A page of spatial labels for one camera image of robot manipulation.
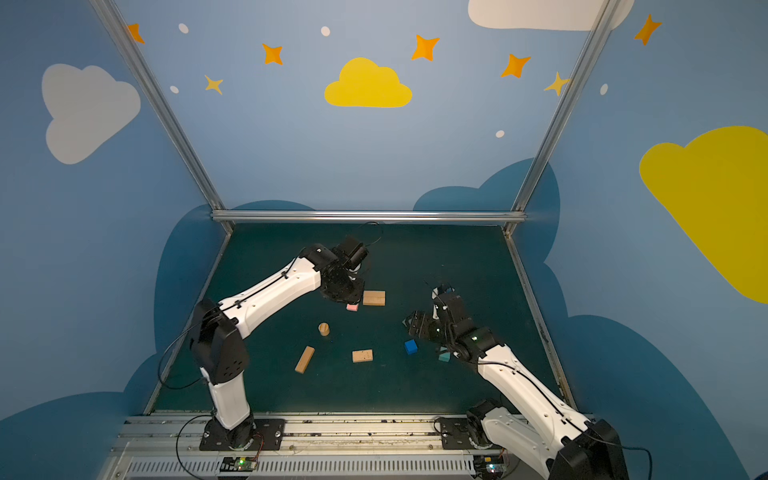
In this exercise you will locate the back aluminium frame rail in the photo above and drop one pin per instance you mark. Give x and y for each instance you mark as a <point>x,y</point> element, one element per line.
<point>421,217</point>

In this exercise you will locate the left aluminium frame post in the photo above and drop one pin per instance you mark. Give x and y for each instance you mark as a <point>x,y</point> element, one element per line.
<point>113,21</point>

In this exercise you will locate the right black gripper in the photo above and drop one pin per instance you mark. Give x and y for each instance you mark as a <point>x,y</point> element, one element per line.
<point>424,325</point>

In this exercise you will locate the front aluminium rail bed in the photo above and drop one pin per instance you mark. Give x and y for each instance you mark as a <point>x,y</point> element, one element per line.
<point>314,446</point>

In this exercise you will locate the long natural wood block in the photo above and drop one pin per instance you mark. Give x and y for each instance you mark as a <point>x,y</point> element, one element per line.
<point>305,360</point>

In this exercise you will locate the aluminium frame post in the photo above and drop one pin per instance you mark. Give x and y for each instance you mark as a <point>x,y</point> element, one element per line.
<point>113,21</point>
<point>580,74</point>

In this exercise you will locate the right controller board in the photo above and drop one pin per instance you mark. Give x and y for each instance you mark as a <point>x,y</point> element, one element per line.
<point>489,467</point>

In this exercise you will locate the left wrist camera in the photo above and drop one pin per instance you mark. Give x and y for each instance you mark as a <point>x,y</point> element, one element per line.
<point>351,253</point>

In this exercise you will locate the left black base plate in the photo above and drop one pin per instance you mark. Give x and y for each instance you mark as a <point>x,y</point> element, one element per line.
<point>250,435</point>

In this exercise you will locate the right aluminium frame post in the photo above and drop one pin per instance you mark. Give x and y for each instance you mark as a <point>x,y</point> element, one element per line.
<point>580,74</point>

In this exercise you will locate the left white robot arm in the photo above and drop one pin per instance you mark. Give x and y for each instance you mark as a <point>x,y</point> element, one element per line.
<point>219,330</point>

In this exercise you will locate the controller board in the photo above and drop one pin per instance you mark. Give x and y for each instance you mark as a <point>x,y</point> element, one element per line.
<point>489,467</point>
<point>240,465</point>

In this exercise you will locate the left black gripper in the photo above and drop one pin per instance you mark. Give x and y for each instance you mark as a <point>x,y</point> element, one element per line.
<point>342,289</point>

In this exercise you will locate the blue cube block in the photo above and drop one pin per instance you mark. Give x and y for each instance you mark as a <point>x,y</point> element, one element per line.
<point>411,347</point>

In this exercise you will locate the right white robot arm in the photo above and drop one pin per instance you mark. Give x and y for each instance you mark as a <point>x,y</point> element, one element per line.
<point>554,439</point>

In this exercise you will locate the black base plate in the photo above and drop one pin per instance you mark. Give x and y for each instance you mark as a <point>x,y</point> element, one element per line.
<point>456,433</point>
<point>250,435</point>

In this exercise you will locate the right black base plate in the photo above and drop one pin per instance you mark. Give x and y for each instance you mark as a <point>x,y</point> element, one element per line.
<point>456,433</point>

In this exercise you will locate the left controller board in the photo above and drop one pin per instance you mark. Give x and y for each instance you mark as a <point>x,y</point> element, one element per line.
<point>240,465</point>

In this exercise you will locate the small teal block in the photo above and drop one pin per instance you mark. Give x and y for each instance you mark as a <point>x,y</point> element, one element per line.
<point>444,355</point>

